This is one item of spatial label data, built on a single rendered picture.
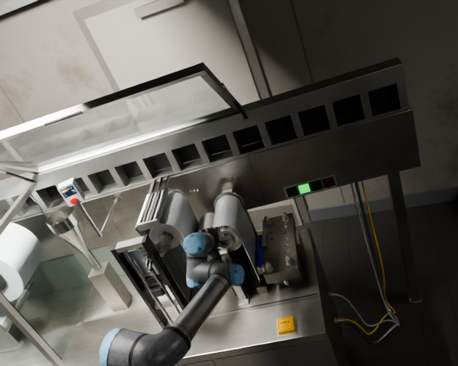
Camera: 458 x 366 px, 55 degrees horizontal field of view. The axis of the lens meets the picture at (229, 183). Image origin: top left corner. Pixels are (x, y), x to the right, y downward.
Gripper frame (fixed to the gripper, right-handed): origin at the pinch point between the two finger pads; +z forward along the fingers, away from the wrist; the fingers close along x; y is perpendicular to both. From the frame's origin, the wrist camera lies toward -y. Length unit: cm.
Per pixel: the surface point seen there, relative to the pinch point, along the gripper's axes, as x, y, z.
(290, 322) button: -20.1, -37.9, 7.1
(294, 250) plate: -26.8, -10.2, 23.8
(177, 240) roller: 19.4, 6.5, 1.0
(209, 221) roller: 8.3, 12.4, 19.3
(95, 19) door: 73, 170, 76
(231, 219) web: -5.7, 9.6, 5.6
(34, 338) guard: 94, -22, -5
